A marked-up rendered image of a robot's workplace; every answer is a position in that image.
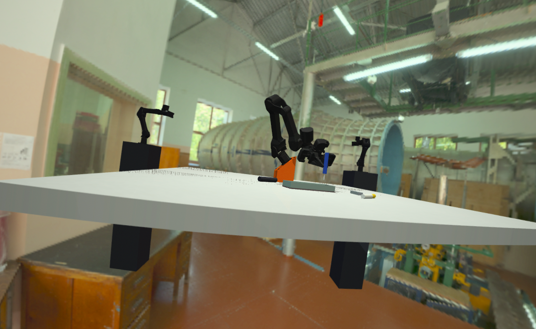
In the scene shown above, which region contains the white-keyed keyboard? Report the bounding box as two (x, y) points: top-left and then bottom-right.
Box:
(282, 180), (335, 192)

